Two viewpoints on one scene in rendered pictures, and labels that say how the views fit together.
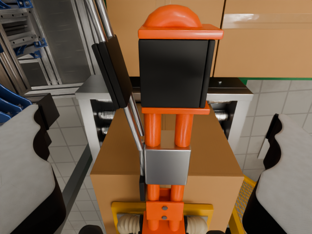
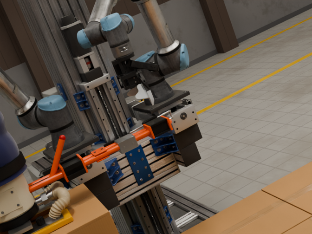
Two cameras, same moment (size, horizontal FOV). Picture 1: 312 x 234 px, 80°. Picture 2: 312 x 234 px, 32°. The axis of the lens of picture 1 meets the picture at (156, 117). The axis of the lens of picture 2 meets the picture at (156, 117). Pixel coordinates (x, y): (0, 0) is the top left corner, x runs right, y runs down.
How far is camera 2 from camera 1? 2.01 m
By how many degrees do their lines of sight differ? 84
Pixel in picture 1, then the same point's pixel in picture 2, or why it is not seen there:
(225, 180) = (101, 209)
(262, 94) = not seen: outside the picture
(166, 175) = (120, 139)
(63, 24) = not seen: outside the picture
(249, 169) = not seen: outside the picture
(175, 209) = (101, 150)
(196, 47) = (163, 118)
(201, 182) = (95, 205)
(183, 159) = (129, 137)
